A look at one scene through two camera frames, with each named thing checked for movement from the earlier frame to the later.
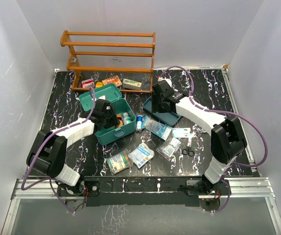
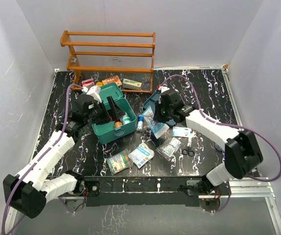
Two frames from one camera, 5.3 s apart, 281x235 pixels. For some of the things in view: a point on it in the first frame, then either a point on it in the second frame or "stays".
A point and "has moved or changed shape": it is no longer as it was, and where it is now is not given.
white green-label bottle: (126, 119) stays
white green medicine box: (129, 84) stays
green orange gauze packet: (119, 162) stays
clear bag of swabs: (168, 148) stays
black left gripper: (114, 121) → (107, 115)
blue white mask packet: (161, 130) has moved or changed shape
